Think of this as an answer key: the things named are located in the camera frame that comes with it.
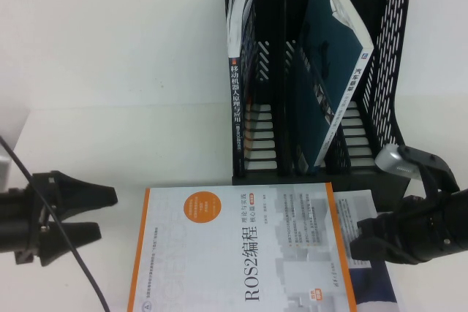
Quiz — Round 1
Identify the black spine robotics book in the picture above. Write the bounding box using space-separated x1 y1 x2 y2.
224 0 257 178

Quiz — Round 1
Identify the white orange ROS2 book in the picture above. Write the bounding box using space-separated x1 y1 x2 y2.
126 181 358 312

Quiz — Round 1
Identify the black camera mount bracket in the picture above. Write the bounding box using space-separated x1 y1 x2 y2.
398 145 460 204

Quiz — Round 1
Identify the black plastic book stand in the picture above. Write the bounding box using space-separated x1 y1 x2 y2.
222 0 413 213

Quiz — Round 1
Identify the thick black cable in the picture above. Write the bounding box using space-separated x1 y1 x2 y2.
0 135 111 312

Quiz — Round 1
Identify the magazine with man portrait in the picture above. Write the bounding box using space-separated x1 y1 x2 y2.
331 190 400 312

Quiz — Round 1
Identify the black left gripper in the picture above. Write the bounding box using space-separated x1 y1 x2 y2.
13 170 118 267

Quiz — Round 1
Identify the teal cover car book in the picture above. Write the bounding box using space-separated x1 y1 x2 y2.
291 0 375 176

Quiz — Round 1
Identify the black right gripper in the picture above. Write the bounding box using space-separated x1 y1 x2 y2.
349 194 451 266

